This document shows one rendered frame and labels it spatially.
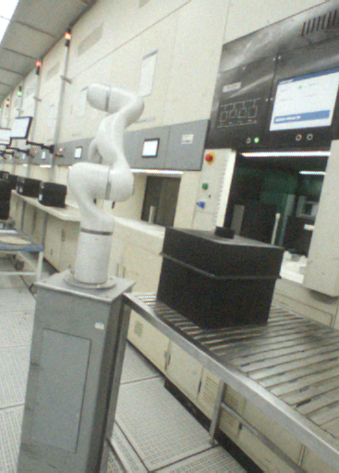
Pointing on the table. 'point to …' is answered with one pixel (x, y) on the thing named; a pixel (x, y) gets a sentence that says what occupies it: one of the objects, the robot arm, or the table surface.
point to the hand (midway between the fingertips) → (103, 206)
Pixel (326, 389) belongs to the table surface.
